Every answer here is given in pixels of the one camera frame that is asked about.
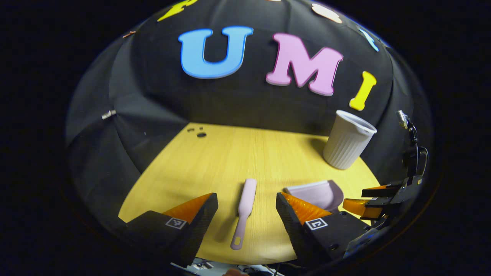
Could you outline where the pink dustpan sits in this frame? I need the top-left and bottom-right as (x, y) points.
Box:
(283, 179), (344, 214)

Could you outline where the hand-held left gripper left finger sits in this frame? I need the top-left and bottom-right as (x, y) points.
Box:
(115, 192), (219, 269)

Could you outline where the white ribbed garbage bin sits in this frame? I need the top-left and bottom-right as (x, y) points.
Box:
(323, 110), (378, 170)

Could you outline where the small pink broom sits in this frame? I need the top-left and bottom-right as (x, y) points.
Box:
(230, 178), (257, 251)

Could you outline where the black cable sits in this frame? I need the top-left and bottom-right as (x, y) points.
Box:
(416, 146), (429, 175)

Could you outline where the black backdrop cloth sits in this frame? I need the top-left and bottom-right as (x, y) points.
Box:
(65, 0), (434, 230)

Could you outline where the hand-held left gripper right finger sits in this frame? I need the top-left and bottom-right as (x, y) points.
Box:
(275, 192), (378, 269)

